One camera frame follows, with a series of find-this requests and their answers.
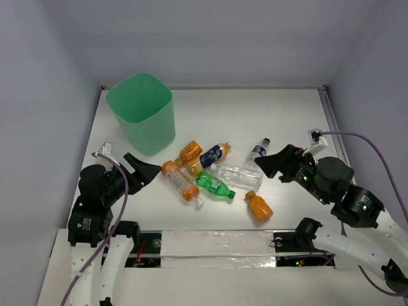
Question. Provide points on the small orange juice bottle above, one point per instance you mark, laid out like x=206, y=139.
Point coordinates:
x=258, y=206

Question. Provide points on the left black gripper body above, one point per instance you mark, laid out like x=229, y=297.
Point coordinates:
x=131, y=175

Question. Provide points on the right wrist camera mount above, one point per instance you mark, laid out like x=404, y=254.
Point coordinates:
x=318, y=142

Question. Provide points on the green plastic bin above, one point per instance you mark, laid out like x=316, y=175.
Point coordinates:
x=143, y=107

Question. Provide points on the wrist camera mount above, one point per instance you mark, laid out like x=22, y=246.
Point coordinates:
x=318, y=142
x=106, y=149

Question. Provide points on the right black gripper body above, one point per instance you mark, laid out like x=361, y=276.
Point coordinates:
x=304, y=171

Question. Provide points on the tall orange label bottle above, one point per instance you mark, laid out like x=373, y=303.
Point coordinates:
x=182, y=184

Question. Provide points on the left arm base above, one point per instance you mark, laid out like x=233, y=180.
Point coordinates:
x=146, y=252

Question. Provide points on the large clear water bottle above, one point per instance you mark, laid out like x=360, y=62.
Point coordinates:
x=238, y=175

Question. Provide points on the green plastic bottle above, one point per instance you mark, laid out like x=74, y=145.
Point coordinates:
x=214, y=185

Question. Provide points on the blue label yellow bottle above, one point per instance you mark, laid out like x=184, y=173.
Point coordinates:
x=206, y=159

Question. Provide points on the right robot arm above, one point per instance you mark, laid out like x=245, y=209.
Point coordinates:
x=329, y=181

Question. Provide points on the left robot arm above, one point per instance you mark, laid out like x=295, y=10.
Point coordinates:
x=100, y=241

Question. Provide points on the clear Pepsi bottle black cap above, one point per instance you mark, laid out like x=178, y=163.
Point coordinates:
x=259, y=150

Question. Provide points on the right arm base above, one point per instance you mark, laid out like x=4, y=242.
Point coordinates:
x=291, y=251

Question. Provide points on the short orange bottle yellow cap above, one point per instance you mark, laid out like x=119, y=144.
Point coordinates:
x=191, y=151

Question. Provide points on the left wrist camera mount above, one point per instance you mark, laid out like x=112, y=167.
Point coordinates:
x=106, y=149

